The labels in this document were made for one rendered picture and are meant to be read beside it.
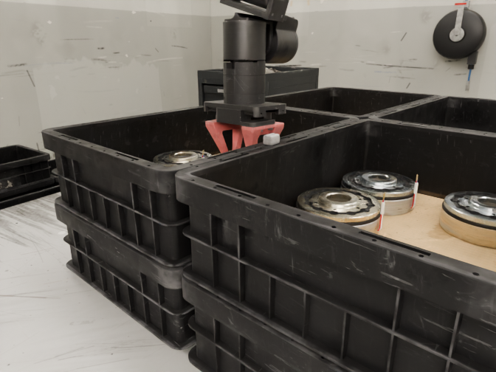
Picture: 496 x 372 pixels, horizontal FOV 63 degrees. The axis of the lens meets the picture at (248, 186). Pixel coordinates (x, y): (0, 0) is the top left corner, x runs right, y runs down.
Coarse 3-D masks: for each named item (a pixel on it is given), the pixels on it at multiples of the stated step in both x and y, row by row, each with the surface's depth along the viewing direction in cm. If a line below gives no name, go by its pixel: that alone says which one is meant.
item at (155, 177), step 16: (160, 112) 71; (176, 112) 73; (288, 112) 74; (304, 112) 72; (320, 112) 71; (48, 128) 58; (64, 128) 58; (80, 128) 60; (320, 128) 58; (48, 144) 55; (64, 144) 52; (80, 144) 49; (256, 144) 49; (80, 160) 50; (96, 160) 47; (112, 160) 44; (128, 160) 42; (144, 160) 42; (208, 160) 42; (128, 176) 43; (144, 176) 41; (160, 176) 39; (160, 192) 40
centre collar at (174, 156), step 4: (176, 152) 70; (180, 152) 70; (184, 152) 70; (188, 152) 70; (192, 152) 70; (172, 156) 67; (176, 156) 67; (188, 156) 67; (192, 156) 67; (196, 156) 68; (176, 160) 66; (180, 160) 66; (184, 160) 66; (188, 160) 67
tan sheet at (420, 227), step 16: (416, 208) 56; (432, 208) 56; (384, 224) 51; (400, 224) 51; (416, 224) 51; (432, 224) 51; (400, 240) 47; (416, 240) 47; (432, 240) 47; (448, 240) 47; (448, 256) 43; (464, 256) 43; (480, 256) 43
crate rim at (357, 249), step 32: (416, 128) 59; (224, 160) 43; (192, 192) 36; (224, 192) 33; (256, 224) 32; (288, 224) 29; (320, 224) 27; (320, 256) 28; (352, 256) 26; (384, 256) 25; (416, 256) 23; (416, 288) 24; (448, 288) 22; (480, 288) 21; (480, 320) 22
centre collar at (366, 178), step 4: (372, 172) 59; (376, 172) 59; (364, 176) 57; (368, 176) 58; (372, 176) 58; (376, 176) 58; (380, 176) 58; (384, 176) 58; (388, 176) 57; (392, 176) 57; (364, 180) 56; (368, 180) 56; (372, 180) 56; (376, 180) 56; (388, 180) 56; (392, 180) 56; (396, 180) 56; (368, 184) 56; (372, 184) 55; (376, 184) 55; (380, 184) 55; (384, 184) 55; (388, 184) 55; (392, 184) 55
